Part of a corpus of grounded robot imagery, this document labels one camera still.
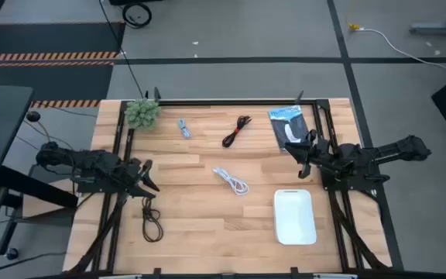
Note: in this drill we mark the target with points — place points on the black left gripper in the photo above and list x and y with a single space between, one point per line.
132 174

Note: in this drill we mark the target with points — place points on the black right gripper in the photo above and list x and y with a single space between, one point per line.
320 153

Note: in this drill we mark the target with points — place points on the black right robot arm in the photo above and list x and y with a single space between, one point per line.
381 153

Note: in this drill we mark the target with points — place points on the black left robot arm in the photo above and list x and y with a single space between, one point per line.
91 162

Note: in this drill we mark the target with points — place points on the waterfall picture booklet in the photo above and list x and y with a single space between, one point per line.
288 124

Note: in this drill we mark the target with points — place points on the white rectangular tray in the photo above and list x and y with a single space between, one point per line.
294 217

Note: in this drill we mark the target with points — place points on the green fuzzy plant ball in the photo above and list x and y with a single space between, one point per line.
142 114

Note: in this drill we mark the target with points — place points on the black caster wheel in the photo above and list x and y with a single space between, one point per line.
12 253

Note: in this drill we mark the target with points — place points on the black hazard-striped floor mat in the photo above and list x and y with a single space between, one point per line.
45 38

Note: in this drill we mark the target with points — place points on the grey metal table leg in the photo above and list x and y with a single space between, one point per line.
443 28

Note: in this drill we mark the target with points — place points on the black metal table frame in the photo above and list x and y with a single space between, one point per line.
227 102

